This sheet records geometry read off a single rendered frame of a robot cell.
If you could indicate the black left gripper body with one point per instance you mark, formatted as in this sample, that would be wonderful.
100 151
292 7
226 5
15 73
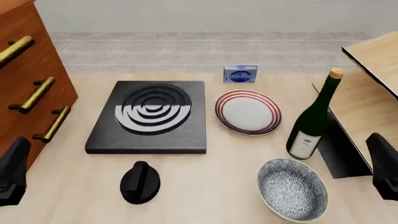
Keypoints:
11 196

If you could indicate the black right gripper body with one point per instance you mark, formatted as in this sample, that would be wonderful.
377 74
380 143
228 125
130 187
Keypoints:
388 190

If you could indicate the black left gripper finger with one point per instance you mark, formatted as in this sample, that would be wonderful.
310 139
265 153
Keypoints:
15 161

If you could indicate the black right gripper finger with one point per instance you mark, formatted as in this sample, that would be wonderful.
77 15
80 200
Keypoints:
385 158

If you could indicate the flat black stove plate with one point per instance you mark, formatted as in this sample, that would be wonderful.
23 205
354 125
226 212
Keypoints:
102 137

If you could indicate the blue patterned bowl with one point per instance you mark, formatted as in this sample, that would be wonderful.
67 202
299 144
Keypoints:
292 189

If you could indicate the round black stove knob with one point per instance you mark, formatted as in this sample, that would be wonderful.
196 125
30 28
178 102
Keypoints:
140 184

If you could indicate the pale wood rack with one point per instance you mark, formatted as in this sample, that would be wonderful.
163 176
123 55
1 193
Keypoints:
363 107

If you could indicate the dark green wine bottle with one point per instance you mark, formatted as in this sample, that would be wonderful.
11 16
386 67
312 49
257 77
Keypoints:
311 126

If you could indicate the wooden cabinet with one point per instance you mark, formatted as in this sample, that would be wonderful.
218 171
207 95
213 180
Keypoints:
37 63

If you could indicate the white plate with red rings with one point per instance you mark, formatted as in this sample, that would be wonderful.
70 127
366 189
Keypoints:
247 113

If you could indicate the small blue printed box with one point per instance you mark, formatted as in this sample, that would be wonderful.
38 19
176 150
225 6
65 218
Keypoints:
240 74

